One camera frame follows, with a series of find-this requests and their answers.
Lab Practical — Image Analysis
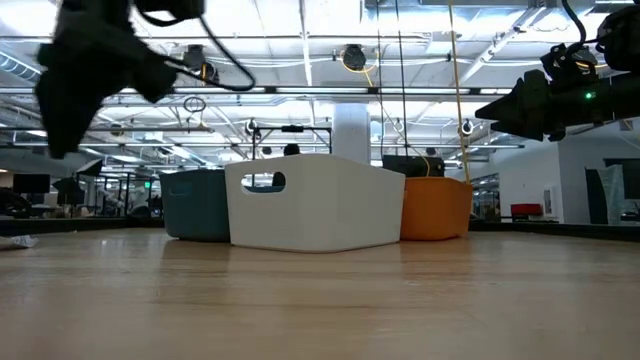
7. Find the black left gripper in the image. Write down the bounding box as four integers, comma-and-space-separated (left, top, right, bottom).
33, 0, 180, 161

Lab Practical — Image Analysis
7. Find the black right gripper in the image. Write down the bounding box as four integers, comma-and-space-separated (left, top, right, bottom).
474, 68, 640, 143

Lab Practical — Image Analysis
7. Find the teal plastic bin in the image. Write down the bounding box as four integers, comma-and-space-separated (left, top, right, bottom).
159, 168, 232, 243

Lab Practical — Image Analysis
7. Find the white plastic bin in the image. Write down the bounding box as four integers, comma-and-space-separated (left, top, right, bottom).
223, 153, 407, 254

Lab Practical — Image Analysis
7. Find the black softbox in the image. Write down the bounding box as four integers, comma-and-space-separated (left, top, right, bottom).
52, 177, 86, 206
74, 158, 105, 177

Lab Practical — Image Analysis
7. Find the red storage bin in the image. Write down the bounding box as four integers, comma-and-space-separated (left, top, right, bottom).
510, 203, 544, 217

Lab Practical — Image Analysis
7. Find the black monitor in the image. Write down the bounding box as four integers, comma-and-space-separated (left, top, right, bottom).
12, 173, 51, 195

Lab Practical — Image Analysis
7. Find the orange plastic bin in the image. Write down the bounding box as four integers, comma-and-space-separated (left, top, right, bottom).
399, 176, 474, 242

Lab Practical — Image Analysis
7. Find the white packet dark print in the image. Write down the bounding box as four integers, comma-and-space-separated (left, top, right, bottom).
0, 235, 39, 251

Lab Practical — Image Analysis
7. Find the white pillar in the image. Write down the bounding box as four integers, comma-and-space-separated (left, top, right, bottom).
332, 102, 372, 167

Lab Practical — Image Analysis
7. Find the person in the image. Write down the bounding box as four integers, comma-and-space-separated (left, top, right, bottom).
271, 143, 301, 189

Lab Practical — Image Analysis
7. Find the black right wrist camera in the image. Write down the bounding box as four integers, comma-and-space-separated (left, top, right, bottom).
539, 42, 601, 86

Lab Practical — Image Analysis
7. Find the yellow hanging cable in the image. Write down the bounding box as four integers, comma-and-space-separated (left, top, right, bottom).
447, 0, 472, 184

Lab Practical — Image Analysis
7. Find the black ceiling cable reel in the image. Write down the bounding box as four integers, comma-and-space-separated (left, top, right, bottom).
341, 43, 369, 72
182, 43, 221, 86

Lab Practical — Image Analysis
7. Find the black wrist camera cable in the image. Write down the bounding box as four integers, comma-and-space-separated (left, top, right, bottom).
134, 9, 257, 93

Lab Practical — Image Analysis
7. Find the black rig frame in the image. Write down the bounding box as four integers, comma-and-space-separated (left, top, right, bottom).
251, 124, 334, 161

